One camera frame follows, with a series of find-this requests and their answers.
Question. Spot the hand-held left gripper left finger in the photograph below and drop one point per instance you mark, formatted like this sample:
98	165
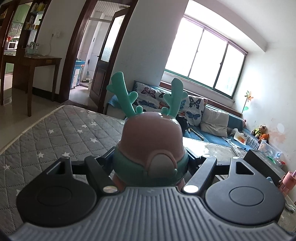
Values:
104	164

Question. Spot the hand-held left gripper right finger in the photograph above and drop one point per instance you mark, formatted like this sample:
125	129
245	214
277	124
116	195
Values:
194	164

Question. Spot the pink reindeer water bottle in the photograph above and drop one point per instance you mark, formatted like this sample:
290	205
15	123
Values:
150	139

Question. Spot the black bag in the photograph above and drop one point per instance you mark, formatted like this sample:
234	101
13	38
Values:
183	122

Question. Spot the silver remote control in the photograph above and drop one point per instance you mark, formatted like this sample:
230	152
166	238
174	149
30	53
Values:
237	150

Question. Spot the white pillow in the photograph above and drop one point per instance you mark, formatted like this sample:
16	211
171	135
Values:
215	122

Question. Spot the grey star quilted tablecloth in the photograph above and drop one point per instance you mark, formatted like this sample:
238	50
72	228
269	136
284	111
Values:
57	139

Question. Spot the white orange picture book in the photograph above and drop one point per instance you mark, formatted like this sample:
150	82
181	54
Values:
240	138

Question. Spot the butterfly print cushion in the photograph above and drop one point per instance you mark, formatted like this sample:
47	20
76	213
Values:
194	109
149	95

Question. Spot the blue sofa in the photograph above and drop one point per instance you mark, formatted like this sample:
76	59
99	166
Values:
235	121

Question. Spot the small pink plush toy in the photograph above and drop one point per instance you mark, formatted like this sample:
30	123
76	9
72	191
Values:
244	122

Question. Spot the long black box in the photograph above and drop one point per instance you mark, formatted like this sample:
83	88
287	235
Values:
263	164

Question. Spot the brown teddy bear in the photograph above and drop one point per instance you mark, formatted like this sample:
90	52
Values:
260	131

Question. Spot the orange plush toy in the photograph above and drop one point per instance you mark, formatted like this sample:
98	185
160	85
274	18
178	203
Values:
264	137

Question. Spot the clear plastic storage bin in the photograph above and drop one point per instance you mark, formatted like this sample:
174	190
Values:
269	150

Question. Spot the white bucket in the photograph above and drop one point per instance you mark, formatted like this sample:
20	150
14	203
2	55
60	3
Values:
91	82

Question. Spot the colourful pinwheel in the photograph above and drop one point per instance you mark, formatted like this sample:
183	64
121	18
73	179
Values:
248	98

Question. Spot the small blue white cabinet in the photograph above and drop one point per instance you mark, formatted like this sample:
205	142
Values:
76	74

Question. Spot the pink cup with straw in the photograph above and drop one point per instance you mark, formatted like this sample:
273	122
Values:
288	183

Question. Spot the wooden door with glass panel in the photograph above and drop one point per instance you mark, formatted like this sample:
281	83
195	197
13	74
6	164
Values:
104	64

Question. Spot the green framed window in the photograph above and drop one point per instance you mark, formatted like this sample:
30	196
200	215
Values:
203	58

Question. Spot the dark wooden side table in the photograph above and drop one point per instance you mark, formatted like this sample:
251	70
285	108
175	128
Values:
34	62

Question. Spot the cluster of glass jars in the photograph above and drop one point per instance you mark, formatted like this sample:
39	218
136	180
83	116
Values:
32	47

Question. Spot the white microwave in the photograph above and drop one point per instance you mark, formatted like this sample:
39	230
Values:
11	45

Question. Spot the dark wooden display cabinet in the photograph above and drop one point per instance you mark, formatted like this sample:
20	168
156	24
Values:
30	23

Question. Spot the white wall socket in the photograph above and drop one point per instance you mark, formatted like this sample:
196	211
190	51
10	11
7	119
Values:
56	34

